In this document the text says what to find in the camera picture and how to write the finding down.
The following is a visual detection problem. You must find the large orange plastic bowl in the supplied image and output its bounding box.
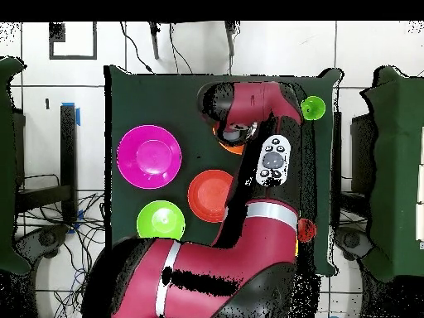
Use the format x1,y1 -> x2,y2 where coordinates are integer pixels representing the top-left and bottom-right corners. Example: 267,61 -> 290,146
212,123 -> 247,156

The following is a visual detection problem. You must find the green plastic cup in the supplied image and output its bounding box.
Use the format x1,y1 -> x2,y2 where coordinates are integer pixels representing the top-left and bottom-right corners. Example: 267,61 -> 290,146
300,95 -> 326,121

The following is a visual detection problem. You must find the red-orange plastic bowl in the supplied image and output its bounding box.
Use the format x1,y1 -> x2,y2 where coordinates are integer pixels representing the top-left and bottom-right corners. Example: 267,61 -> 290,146
187,169 -> 235,224

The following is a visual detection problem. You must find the large pink plastic bowl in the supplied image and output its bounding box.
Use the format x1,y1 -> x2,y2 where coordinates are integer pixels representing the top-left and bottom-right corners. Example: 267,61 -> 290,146
116,124 -> 183,190

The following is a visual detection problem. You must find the green plastic bowl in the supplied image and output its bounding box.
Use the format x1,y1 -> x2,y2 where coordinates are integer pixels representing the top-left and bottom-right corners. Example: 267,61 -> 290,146
136,200 -> 186,240

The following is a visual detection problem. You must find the dark green table cloth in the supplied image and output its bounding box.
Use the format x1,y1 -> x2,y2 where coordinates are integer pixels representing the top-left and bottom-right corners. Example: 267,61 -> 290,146
103,64 -> 342,276

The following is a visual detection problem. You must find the orange-red plastic cup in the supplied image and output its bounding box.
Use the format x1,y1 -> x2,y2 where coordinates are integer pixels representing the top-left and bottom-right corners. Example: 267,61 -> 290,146
296,218 -> 318,243

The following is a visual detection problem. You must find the black tripod leg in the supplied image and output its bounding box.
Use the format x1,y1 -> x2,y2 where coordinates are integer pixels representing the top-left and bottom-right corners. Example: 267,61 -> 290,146
147,21 -> 161,60
224,21 -> 239,57

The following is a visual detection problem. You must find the blue tape strip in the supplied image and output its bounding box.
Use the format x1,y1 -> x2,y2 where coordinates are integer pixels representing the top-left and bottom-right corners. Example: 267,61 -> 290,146
60,101 -> 81,127

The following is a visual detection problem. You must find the black metal stand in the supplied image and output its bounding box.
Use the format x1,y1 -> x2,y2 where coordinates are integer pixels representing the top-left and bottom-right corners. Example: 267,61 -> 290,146
332,112 -> 375,216
14,104 -> 79,226

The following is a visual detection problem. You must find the neighbouring green table cloth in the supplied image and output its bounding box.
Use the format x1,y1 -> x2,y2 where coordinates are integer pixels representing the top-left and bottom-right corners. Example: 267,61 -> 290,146
0,55 -> 32,276
360,65 -> 424,282

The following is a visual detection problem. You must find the black cable with plug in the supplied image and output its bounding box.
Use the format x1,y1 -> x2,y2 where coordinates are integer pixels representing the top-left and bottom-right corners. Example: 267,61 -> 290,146
119,21 -> 155,75

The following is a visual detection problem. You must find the tangle of black cables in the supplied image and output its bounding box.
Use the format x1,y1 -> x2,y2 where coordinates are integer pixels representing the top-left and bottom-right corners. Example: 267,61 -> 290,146
16,191 -> 107,318

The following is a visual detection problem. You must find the black square floor frame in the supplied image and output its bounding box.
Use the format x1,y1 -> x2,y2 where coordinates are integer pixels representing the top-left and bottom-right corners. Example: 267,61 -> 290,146
48,21 -> 98,60

